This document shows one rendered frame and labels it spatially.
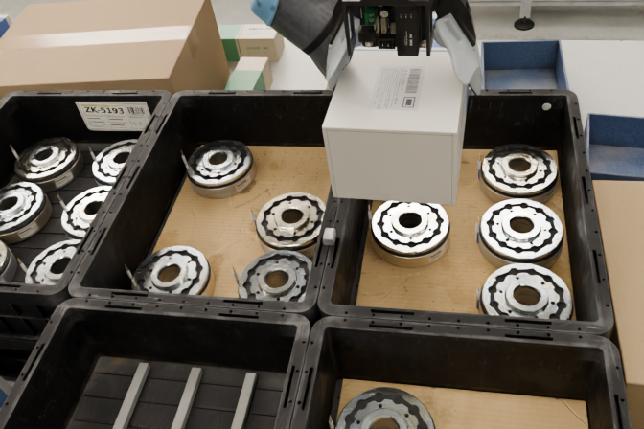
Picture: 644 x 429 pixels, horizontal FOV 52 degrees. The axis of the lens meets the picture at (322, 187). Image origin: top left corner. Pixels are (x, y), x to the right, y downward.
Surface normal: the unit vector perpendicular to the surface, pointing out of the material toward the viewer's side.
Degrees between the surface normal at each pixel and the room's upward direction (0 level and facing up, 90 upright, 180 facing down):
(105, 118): 90
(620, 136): 90
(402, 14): 90
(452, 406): 0
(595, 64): 0
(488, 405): 0
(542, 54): 90
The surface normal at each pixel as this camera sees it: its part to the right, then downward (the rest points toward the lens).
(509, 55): -0.15, 0.70
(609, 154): -0.13, -0.71
